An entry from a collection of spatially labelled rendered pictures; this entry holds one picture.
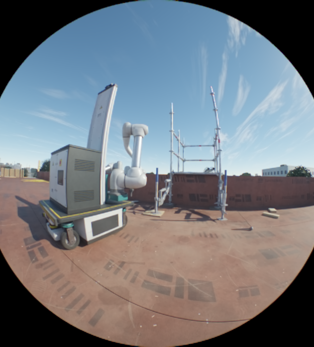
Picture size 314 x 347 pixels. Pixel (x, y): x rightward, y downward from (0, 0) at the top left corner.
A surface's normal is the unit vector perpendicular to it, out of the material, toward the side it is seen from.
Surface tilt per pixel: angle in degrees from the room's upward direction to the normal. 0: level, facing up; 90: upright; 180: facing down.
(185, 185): 90
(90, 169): 90
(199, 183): 90
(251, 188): 90
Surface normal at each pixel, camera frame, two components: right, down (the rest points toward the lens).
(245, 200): -0.39, -0.04
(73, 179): 0.90, 0.02
